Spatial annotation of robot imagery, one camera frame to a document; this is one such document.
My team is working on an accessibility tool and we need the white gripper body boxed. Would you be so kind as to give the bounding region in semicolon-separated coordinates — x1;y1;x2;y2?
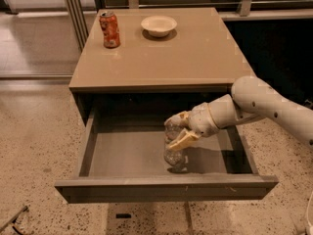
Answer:
188;103;219;137

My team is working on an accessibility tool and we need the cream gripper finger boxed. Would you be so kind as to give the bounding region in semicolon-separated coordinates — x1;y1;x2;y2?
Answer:
164;111;189;127
166;128;201;152

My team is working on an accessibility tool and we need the clear plastic water bottle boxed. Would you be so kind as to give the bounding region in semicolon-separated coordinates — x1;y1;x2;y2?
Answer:
164;126;185;168

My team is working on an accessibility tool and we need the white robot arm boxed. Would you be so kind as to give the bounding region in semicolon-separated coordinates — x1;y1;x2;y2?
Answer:
164;76;313;152

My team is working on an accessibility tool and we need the grey cabinet with glass top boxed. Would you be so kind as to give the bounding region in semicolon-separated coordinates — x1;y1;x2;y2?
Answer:
69;8;253;120

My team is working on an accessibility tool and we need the open grey top drawer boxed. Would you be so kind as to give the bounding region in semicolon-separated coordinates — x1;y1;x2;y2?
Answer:
55;111;278;204

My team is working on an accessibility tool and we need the white ceramic bowl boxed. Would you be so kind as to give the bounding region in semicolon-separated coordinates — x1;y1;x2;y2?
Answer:
141;16;177;37

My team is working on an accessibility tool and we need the orange soda can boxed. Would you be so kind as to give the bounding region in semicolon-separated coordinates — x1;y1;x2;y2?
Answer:
99;11;120;48

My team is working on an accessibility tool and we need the black object on floor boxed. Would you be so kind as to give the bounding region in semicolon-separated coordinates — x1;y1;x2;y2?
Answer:
0;206;28;235

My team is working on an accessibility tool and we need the metal window frame rail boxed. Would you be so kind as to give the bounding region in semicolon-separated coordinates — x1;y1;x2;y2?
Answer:
65;0;88;51

